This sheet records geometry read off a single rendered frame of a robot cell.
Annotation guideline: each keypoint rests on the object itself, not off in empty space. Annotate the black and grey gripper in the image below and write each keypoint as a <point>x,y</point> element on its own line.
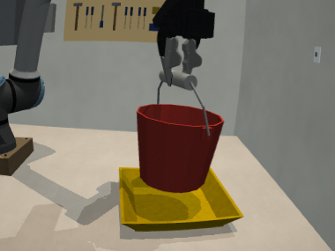
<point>198,24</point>

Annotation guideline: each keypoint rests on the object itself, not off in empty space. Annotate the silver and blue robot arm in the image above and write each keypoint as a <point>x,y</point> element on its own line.
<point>24,88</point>

